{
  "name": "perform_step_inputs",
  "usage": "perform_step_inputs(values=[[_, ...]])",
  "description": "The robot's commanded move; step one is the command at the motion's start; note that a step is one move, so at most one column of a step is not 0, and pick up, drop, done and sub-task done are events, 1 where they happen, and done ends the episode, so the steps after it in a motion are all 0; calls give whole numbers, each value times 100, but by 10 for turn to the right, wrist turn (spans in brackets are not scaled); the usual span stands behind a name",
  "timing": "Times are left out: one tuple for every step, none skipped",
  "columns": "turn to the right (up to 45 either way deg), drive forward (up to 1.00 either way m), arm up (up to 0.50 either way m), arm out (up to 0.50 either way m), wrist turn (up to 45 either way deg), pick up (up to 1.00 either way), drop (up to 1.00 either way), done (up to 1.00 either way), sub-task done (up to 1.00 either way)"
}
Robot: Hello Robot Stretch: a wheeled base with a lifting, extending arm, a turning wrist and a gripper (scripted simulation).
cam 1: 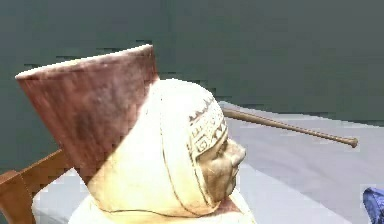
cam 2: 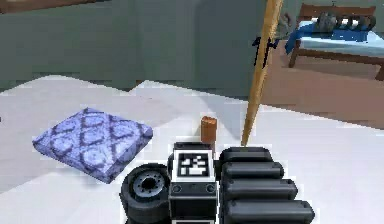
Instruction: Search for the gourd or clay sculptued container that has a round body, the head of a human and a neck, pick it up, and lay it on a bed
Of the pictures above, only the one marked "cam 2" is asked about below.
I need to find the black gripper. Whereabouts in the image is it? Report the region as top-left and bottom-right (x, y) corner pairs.
(119, 162), (172, 224)

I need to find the wooden bed with blue cover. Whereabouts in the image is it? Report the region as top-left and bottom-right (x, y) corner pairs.
(285, 3), (384, 82)

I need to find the blue patterned floor cushion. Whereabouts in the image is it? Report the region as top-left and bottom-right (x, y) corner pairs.
(31, 107), (154, 185)

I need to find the small orange cylinder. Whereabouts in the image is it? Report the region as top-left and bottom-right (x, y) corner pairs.
(200, 115), (218, 145)

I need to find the wooden room door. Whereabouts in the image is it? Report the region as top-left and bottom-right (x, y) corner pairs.
(240, 0), (284, 148)

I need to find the dark grey pillow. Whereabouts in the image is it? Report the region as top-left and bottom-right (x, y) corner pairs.
(315, 12), (340, 34)

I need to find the black door handle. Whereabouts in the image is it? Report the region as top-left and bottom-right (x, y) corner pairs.
(251, 35), (280, 70)

